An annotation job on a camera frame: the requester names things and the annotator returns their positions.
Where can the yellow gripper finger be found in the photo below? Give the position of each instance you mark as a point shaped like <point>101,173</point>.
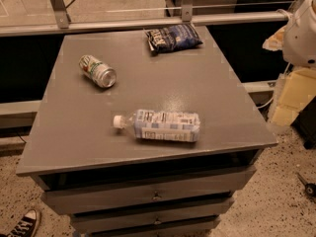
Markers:
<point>298,90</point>
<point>275,41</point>

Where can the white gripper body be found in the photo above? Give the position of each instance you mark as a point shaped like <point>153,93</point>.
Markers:
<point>301,39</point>

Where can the blue chip bag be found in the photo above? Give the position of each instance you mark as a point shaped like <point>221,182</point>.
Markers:
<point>173,38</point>

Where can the black caster wheel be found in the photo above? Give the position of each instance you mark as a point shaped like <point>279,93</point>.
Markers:
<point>310,188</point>

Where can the clear plastic water bottle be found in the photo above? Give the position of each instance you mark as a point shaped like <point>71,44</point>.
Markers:
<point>161,125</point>

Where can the grey drawer cabinet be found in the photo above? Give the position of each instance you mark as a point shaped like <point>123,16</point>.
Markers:
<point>131,144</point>

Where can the grey metal railing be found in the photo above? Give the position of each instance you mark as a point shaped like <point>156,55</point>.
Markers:
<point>52,17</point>

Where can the black white sneaker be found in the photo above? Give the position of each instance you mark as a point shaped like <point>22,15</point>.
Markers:
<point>27,226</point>

